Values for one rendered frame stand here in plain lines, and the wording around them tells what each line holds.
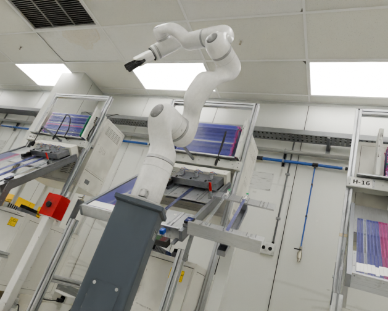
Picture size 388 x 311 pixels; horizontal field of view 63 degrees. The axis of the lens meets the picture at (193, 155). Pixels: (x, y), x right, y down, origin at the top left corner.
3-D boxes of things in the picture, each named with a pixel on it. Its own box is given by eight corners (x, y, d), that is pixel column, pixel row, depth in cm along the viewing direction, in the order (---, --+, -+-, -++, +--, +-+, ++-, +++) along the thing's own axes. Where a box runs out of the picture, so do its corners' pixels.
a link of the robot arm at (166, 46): (155, 43, 167) (163, 59, 172) (177, 31, 168) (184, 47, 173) (151, 41, 174) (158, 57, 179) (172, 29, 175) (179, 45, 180)
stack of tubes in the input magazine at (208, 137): (231, 156, 225) (240, 124, 235) (168, 148, 247) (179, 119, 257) (235, 164, 235) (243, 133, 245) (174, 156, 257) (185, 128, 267)
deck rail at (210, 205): (182, 242, 162) (182, 231, 160) (178, 241, 163) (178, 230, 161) (231, 190, 223) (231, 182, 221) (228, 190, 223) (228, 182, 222)
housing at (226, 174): (226, 194, 220) (226, 174, 216) (165, 182, 242) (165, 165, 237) (230, 189, 227) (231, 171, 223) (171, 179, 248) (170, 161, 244)
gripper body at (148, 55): (148, 46, 176) (131, 55, 175) (152, 47, 167) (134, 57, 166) (155, 58, 179) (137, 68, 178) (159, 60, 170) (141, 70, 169)
